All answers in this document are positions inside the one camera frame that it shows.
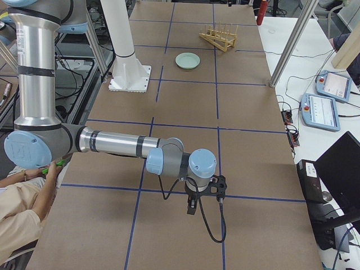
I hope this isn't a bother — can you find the person in beige clothes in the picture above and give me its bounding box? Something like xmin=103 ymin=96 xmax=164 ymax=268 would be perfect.
xmin=1 ymin=166 xmax=58 ymax=263

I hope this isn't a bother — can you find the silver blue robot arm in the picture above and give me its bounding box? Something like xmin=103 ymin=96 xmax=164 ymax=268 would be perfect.
xmin=4 ymin=1 xmax=225 ymax=214

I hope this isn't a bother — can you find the wooden dish rack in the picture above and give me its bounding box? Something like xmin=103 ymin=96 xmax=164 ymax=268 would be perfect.
xmin=199 ymin=24 xmax=239 ymax=52

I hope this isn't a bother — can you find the near blue teach pendant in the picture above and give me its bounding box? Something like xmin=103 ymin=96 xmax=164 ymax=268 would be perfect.
xmin=300 ymin=93 xmax=340 ymax=132

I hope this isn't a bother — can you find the red black connector box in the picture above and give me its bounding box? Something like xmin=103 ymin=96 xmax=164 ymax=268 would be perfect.
xmin=281 ymin=110 xmax=293 ymax=125

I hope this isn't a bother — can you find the far blue teach pendant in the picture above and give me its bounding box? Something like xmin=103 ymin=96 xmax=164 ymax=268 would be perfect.
xmin=316 ymin=70 xmax=353 ymax=103

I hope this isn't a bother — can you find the black monitor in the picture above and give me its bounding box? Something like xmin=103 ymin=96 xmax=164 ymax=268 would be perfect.
xmin=314 ymin=131 xmax=359 ymax=214

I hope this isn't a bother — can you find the light green plate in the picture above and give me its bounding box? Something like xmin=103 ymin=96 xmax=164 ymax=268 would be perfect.
xmin=175 ymin=52 xmax=200 ymax=69

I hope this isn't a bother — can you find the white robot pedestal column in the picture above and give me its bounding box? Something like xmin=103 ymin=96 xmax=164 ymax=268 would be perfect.
xmin=101 ymin=0 xmax=151 ymax=93

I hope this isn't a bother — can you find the person's hand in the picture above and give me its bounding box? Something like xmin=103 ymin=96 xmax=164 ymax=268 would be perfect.
xmin=46 ymin=162 xmax=62 ymax=181

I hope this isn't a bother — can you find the red cylinder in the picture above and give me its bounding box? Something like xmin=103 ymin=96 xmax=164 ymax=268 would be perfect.
xmin=256 ymin=0 xmax=269 ymax=26

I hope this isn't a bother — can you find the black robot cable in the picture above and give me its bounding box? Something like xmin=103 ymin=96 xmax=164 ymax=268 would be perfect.
xmin=159 ymin=174 xmax=227 ymax=244

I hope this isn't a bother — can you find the green handled tool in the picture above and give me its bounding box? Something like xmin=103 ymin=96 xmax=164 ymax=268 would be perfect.
xmin=41 ymin=159 xmax=66 ymax=174

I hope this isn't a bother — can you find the brown paper table cover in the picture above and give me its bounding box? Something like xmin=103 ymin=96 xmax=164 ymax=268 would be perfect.
xmin=28 ymin=1 xmax=322 ymax=269

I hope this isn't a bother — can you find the aluminium frame post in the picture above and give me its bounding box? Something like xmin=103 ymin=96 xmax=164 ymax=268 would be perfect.
xmin=269 ymin=0 xmax=318 ymax=88

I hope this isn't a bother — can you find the blue teach pendant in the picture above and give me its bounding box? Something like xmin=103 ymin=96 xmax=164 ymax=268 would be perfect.
xmin=316 ymin=70 xmax=353 ymax=103
xmin=300 ymin=93 xmax=340 ymax=132

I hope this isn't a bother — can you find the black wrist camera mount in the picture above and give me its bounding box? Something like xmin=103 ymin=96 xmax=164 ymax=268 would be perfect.
xmin=208 ymin=175 xmax=227 ymax=205

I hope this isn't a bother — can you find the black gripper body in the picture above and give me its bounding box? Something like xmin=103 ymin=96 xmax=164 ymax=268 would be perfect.
xmin=184 ymin=178 xmax=211 ymax=200

